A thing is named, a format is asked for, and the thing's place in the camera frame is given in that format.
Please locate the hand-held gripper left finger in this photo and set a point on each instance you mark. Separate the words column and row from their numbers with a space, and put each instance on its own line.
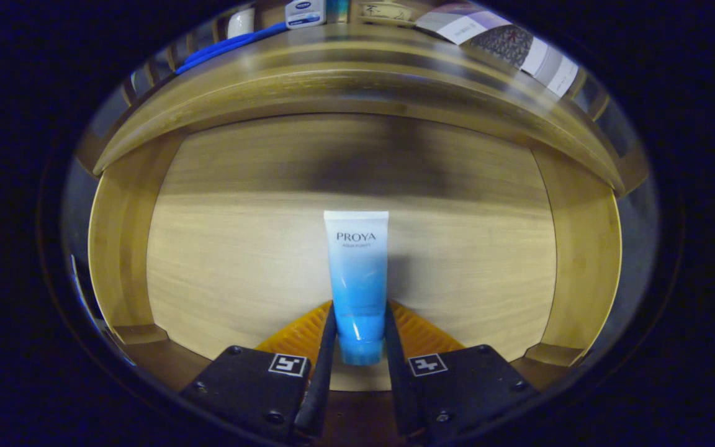
column 252, row 388

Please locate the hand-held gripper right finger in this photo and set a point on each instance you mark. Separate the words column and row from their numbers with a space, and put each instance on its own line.
column 469, row 388

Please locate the wooden drawer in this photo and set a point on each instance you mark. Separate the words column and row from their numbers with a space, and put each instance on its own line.
column 239, row 248

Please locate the blue and white tube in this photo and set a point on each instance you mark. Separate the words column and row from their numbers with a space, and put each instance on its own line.
column 357, row 273

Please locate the plain white book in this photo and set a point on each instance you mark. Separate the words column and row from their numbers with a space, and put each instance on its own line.
column 544, row 59

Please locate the blue folded cloth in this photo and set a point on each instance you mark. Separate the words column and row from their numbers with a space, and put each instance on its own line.
column 227, row 46

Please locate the purple and white book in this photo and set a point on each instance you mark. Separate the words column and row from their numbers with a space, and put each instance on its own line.
column 460, row 25

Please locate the white spray bottle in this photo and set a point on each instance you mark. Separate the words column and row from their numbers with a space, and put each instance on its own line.
column 241, row 23

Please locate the white lotion bottle blue cap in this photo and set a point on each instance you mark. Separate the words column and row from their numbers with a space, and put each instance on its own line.
column 305, row 13

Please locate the beige lidded teacup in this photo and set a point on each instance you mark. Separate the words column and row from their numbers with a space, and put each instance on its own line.
column 387, row 12

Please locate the slim teal bottle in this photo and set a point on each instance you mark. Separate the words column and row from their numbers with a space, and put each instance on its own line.
column 337, row 11

